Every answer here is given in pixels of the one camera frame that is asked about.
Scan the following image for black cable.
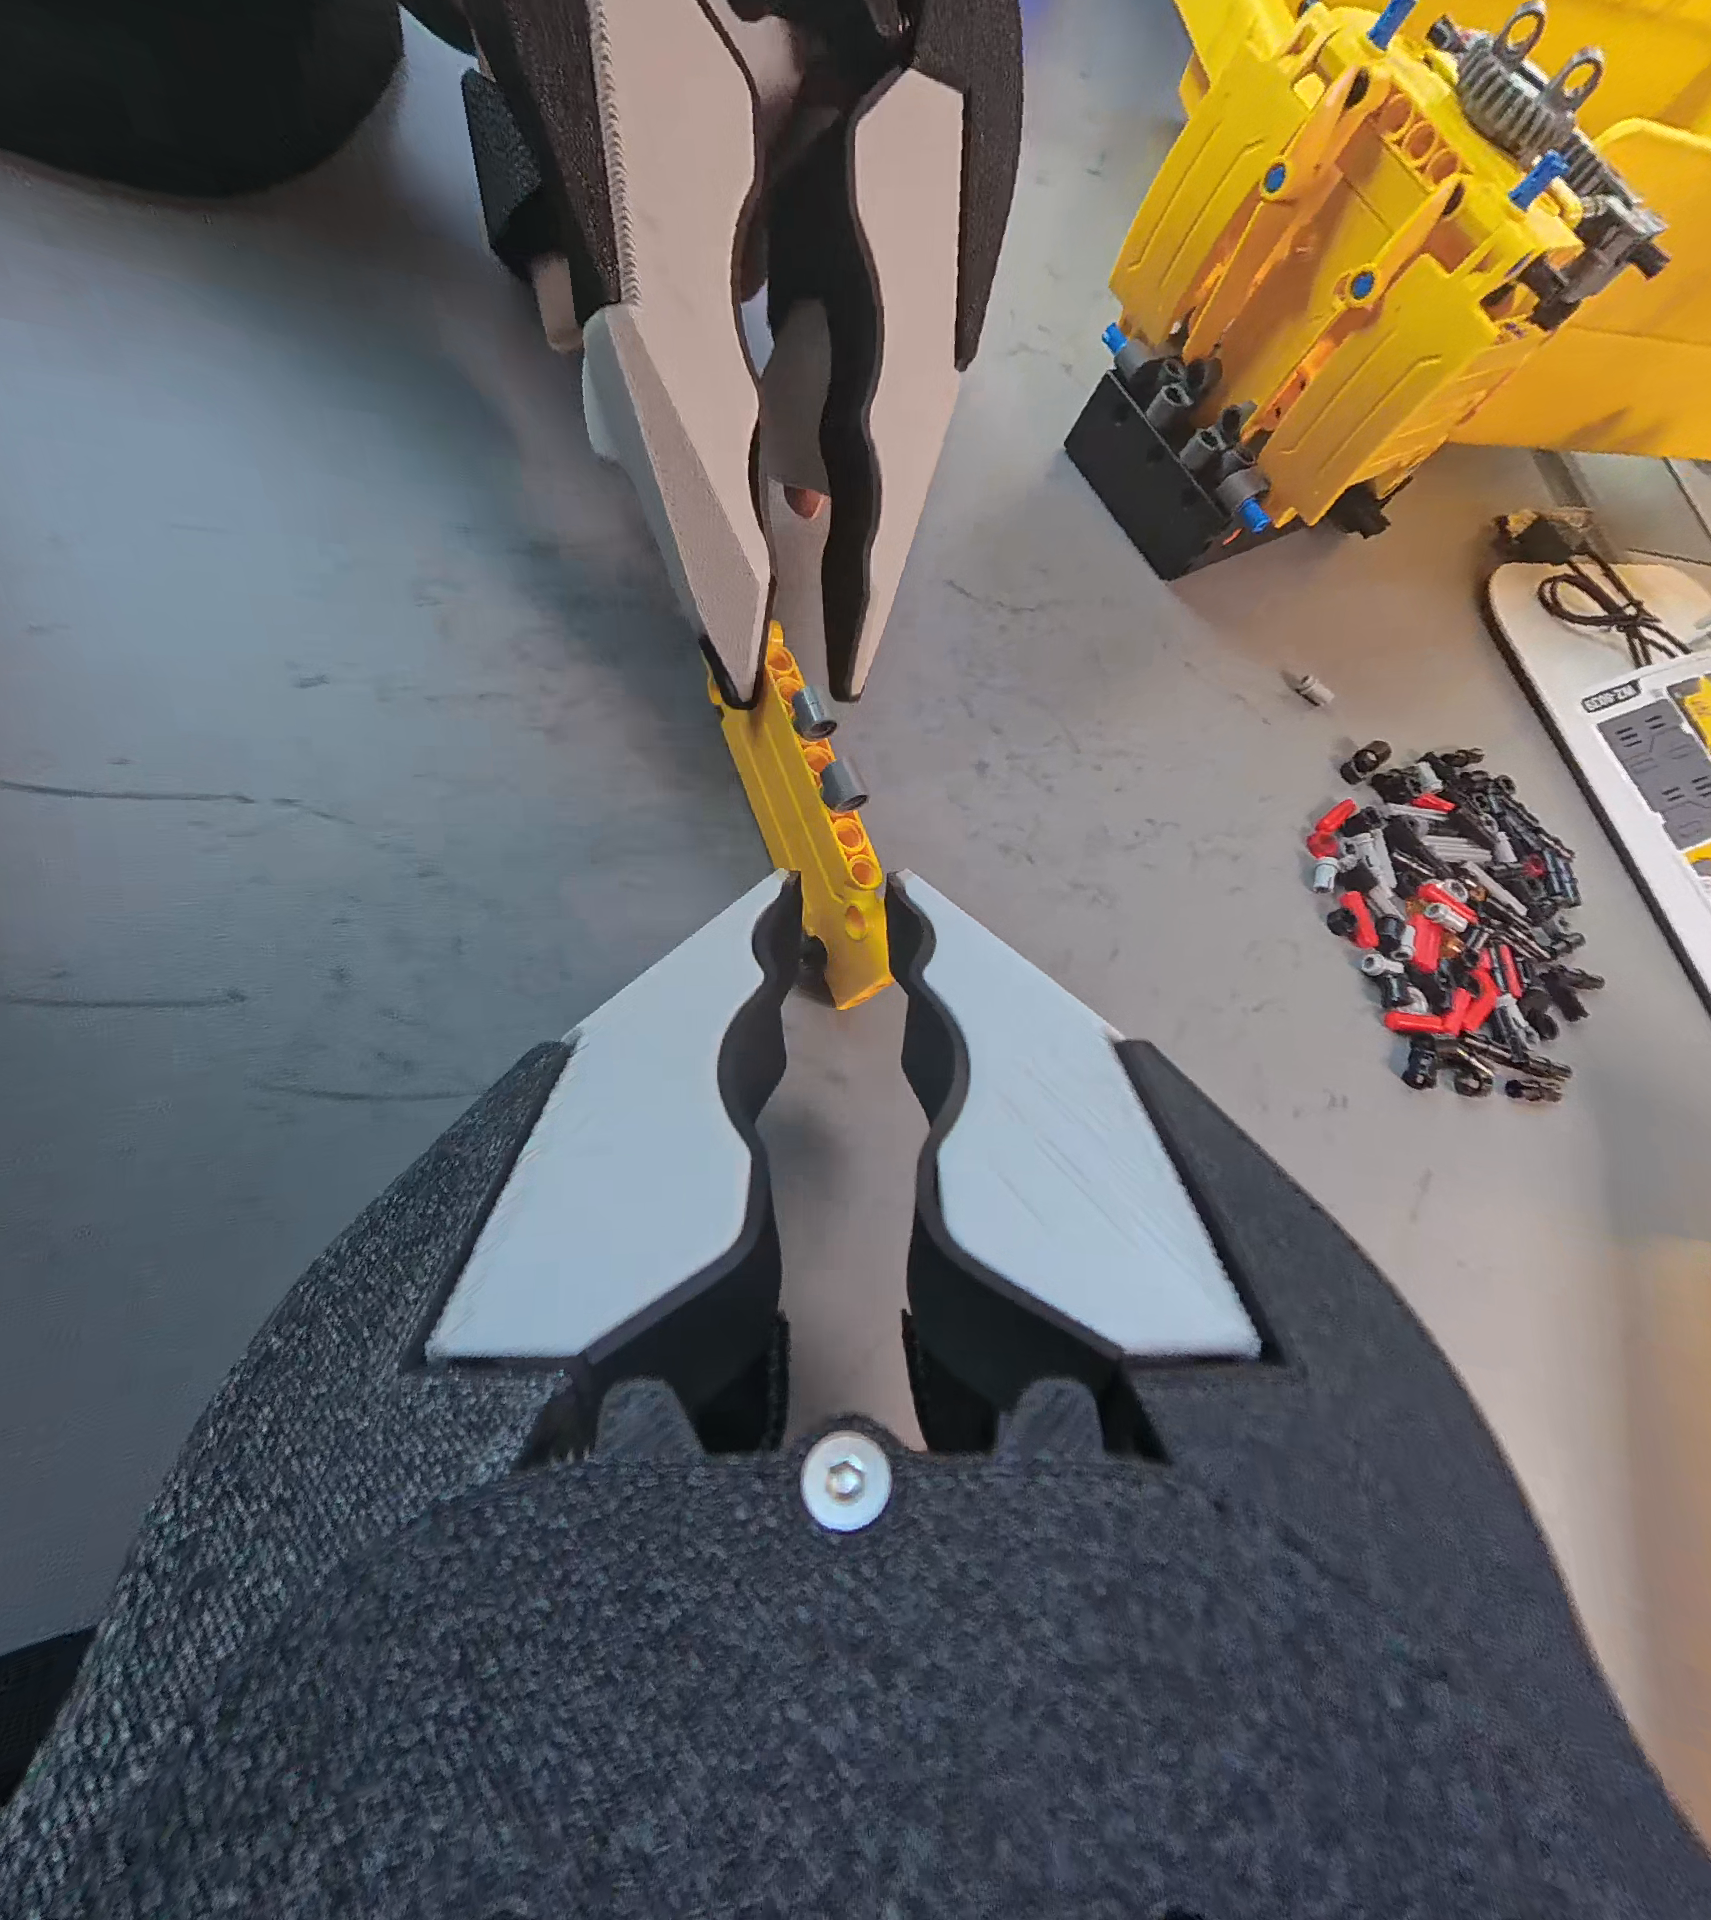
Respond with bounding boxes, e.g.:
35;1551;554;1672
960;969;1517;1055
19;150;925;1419
1534;559;1693;665

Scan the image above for large yellow plastic bin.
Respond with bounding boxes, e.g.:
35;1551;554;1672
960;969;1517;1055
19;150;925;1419
1176;0;1711;468

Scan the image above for lego instruction sheet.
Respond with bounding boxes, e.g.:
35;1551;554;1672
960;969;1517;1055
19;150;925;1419
1579;672;1711;1008

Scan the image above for yellow lego vehicle model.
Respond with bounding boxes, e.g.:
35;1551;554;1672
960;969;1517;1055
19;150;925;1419
1063;0;1672;584

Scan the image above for grey flat device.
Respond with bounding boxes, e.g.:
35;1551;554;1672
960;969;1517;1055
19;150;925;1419
1528;446;1711;571

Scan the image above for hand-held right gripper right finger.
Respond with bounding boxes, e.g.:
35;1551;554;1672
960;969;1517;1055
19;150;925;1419
891;871;1266;1452

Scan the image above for pile of small lego connectors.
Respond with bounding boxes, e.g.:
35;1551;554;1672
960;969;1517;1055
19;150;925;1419
1306;740;1607;1106

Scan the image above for yellow lego panel piece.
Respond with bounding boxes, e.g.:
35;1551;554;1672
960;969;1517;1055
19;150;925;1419
710;622;899;1011

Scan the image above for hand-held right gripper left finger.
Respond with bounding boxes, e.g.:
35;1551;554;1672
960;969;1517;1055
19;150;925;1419
426;871;805;1452

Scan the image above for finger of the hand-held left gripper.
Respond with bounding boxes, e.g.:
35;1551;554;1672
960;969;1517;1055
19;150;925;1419
768;59;970;706
579;0;779;710

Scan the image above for instruction sheet on white stand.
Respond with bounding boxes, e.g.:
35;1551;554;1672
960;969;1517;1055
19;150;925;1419
1485;559;1711;1143

